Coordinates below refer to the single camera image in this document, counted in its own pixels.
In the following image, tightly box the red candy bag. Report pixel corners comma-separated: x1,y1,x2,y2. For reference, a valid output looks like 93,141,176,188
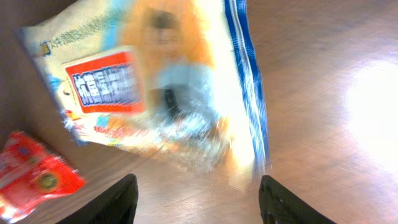
1,131,85,223

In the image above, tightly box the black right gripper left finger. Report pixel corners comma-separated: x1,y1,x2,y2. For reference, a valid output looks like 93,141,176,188
57,174,139,224

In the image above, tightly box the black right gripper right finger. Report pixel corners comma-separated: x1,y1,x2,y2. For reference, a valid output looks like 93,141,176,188
259,175,335,224

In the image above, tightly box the yellow wet wipes pack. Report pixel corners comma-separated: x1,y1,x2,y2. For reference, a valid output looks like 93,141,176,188
20,0,269,175

